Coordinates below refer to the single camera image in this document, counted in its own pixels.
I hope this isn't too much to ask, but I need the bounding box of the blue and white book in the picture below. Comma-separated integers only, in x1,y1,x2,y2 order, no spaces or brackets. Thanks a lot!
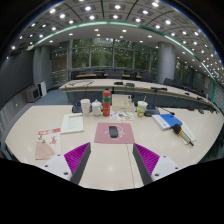
151,113,183,131

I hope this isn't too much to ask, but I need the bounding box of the group of office chairs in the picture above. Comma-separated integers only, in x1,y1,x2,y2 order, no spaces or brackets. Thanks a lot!
69,68,208,98

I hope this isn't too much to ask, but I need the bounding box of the black desk microphone unit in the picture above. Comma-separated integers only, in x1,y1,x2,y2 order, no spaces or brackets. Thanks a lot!
71,104,84,114
143,105,161,117

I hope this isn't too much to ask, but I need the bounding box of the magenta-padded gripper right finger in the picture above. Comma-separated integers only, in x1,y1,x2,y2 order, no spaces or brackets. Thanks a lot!
132,142,181,186

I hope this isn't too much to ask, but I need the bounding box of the white booklet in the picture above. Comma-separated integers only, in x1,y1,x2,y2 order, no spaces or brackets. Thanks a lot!
179,121,198,145

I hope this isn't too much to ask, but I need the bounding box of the grey box monitor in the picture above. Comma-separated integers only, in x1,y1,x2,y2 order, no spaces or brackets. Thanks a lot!
24,85,42,103

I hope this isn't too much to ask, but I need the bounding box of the long curved conference table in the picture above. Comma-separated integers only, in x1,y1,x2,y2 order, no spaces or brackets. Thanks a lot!
59,78,214,108

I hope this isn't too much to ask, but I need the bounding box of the black computer mouse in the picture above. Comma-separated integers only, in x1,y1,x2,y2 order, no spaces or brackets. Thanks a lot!
108,125,120,139

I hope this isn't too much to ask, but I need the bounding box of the pink mouse pad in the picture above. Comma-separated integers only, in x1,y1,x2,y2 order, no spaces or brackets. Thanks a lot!
93,122,136,145

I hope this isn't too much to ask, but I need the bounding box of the colourful sticker sheet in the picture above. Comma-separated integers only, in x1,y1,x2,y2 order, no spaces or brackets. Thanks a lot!
109,111,135,122

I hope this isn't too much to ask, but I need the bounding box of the red thermos bottle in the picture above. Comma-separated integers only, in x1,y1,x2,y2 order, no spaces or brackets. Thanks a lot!
101,88,112,118

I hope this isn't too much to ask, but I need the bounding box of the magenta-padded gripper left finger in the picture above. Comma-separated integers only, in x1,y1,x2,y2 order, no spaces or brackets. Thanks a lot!
42,142,92,186

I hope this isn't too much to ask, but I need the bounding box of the black microphone with orange ring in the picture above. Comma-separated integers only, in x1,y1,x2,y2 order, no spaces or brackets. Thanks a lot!
172,123,195,147

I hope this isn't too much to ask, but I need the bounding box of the red and white leaflet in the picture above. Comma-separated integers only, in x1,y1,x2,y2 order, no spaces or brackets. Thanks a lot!
34,127,62,161

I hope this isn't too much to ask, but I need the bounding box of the white lidded ceramic cup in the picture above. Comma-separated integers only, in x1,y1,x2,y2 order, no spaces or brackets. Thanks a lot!
90,99,103,117

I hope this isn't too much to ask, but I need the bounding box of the group of ceiling lights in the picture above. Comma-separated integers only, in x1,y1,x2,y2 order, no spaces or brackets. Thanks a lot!
9,0,224,74

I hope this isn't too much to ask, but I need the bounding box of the green white drink cup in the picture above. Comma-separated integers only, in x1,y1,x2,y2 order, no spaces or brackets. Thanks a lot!
136,96,149,118

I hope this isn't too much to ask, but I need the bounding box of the white paper cup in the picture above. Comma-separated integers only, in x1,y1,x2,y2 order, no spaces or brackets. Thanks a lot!
80,98,92,117

